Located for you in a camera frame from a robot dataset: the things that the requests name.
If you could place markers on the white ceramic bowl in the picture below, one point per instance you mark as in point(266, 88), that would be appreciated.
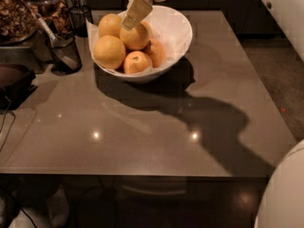
point(180, 48)

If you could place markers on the large top centre orange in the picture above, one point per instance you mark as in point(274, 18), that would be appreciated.
point(109, 52)

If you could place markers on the hidden orange back centre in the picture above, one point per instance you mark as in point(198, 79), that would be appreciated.
point(138, 37)

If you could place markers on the orange back left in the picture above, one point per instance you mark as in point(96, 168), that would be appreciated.
point(110, 24)

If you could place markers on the orange right of front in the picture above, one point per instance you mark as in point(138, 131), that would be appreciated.
point(156, 51)

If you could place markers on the front orange with stem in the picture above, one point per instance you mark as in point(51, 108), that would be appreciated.
point(135, 62)

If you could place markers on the black mesh cup far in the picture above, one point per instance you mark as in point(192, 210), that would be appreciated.
point(79, 16)

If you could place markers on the black mesh cup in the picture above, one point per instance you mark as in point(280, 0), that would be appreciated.
point(65, 54)
point(79, 16)

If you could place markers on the black mesh cup near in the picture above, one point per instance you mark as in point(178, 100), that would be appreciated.
point(65, 54)

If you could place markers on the glass jar of dried snacks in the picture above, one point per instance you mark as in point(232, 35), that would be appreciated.
point(16, 22)

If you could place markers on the black device on left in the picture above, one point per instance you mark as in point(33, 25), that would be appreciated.
point(15, 85)

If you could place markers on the white shoe under table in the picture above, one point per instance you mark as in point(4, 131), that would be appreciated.
point(53, 214)

